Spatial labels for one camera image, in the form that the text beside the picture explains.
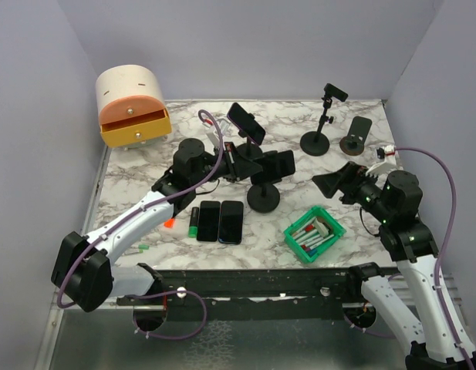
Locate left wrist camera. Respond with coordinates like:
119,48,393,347
206,119,231,148

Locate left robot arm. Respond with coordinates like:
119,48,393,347
51,138,262,312

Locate grey silver phone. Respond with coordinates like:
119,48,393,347
197,200,221,242

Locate orange highlighter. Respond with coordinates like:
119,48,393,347
164,218,175,228

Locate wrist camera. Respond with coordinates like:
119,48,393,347
366,145,397,177
206,119,231,148

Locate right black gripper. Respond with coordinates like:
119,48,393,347
312,159,393,221

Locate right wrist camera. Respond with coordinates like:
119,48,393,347
366,145,397,177

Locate green highlighter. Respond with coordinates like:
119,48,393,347
187,207,200,238

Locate white eraser in bin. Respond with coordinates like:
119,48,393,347
312,219,331,237

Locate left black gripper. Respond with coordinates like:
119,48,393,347
191,141,262,187

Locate black phone stand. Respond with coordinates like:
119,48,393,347
300,83,349,156
247,150,281,214
237,128,265,160

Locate markers in bin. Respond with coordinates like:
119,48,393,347
292,217,334,255

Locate black table front rail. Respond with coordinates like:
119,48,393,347
89,267,441,321

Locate black phone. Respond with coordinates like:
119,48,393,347
218,200,244,245

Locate wood base phone stand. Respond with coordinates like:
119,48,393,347
339,116,373,156

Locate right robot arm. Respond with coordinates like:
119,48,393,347
312,162,476,369

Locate orange drawer box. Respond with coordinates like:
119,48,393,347
95,65,172,148

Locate green plastic bin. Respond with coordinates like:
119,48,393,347
283,206,346,264

